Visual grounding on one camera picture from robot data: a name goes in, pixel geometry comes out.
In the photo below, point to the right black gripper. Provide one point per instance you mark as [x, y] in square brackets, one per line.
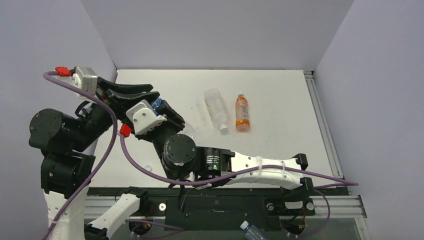
[173, 117]

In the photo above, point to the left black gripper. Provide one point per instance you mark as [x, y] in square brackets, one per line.
[122, 100]

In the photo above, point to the clear bottle blue label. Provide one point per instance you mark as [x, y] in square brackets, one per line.
[174, 120]

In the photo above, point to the large clear bottle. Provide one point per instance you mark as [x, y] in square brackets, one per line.
[216, 109]

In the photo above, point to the blue-white bottle cap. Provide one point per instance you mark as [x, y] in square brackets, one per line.
[148, 168]

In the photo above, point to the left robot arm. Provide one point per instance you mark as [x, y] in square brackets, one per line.
[74, 148]

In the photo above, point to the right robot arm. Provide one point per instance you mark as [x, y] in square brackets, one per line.
[185, 163]

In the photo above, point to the orange drink bottle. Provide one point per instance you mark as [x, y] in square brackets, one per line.
[242, 121]

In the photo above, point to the water bottle under table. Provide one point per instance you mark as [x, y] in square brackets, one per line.
[251, 232]

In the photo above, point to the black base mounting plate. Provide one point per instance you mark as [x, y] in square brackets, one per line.
[219, 209]

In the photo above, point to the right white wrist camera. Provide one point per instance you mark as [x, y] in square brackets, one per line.
[143, 118]

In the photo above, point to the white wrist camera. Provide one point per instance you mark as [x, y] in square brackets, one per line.
[83, 78]
[143, 118]

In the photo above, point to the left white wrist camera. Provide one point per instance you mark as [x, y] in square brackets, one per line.
[83, 78]

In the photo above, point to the aluminium frame rail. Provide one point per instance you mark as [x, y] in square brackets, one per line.
[326, 135]

